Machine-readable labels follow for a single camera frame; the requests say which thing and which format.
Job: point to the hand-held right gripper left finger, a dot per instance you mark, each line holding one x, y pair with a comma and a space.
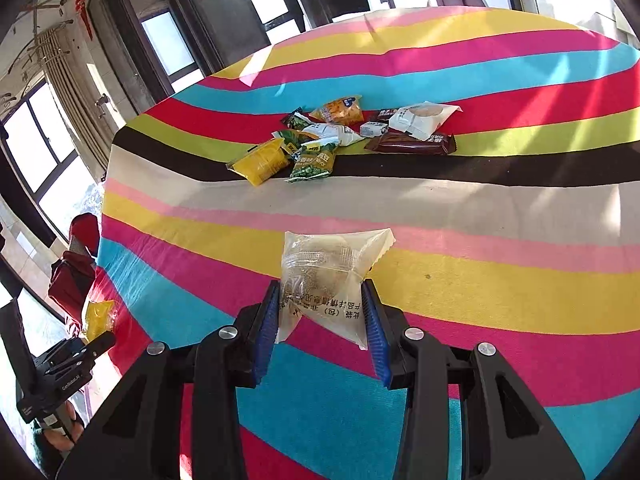
262, 332

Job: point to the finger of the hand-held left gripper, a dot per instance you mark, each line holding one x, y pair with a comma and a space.
100, 342

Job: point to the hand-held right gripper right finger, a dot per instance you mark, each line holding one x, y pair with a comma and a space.
377, 335

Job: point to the yellow snack packet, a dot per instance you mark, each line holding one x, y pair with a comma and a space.
97, 315
260, 162

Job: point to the clear pastry packet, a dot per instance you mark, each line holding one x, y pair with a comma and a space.
320, 270

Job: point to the brown chocolate bar packet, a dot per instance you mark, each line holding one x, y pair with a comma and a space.
415, 146

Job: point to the small blue white packet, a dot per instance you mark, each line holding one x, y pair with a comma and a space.
372, 129

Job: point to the person's left hand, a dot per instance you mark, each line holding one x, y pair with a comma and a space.
57, 440

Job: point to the red jacket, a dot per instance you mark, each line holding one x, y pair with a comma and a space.
75, 275

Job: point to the striped tablecloth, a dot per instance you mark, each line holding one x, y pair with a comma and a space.
450, 220

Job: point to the green pea packet yellow label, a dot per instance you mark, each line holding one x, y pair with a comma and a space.
312, 167

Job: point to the white green snack packet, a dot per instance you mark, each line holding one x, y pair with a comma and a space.
335, 134

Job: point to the small dark green packet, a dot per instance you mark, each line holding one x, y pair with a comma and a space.
297, 121

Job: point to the dark brown snack packet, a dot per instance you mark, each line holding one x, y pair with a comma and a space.
385, 114

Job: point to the white round cracker packet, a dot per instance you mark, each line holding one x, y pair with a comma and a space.
422, 117

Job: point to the orange snack packet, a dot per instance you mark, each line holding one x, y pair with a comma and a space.
340, 110

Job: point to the beige curtain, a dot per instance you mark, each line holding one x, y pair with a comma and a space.
70, 85

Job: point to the dark wooden door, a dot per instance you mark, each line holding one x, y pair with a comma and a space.
125, 60

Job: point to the red hanging ornament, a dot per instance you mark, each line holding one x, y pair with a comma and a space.
84, 12

